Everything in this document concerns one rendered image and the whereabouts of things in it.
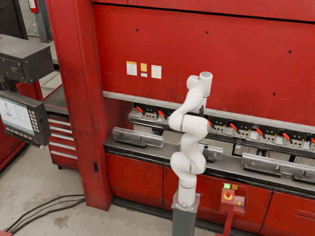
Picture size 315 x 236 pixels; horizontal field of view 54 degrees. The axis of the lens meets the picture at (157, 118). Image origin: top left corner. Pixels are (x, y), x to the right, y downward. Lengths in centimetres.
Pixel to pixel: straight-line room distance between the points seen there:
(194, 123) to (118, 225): 198
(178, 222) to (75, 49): 149
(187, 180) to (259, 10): 118
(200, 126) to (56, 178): 266
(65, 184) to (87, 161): 89
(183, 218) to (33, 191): 214
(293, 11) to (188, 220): 155
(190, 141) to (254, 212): 145
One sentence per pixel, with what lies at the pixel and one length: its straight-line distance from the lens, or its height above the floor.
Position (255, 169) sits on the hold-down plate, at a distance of 276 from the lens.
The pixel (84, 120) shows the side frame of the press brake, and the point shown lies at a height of 120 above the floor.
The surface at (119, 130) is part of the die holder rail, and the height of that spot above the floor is 97.
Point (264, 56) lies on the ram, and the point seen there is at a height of 190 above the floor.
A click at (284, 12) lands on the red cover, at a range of 214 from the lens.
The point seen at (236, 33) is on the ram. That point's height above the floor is 204.
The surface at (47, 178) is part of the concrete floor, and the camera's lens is 405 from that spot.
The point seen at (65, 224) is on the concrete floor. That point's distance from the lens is 352.
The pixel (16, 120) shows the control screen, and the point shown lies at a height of 140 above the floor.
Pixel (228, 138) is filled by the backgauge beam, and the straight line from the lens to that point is 297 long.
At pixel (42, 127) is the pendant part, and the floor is 141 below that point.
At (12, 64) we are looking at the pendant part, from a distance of 227.
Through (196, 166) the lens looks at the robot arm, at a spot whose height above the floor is 141.
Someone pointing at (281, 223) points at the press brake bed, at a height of 40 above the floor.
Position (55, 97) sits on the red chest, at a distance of 360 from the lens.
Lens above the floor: 274
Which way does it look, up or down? 35 degrees down
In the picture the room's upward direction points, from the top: straight up
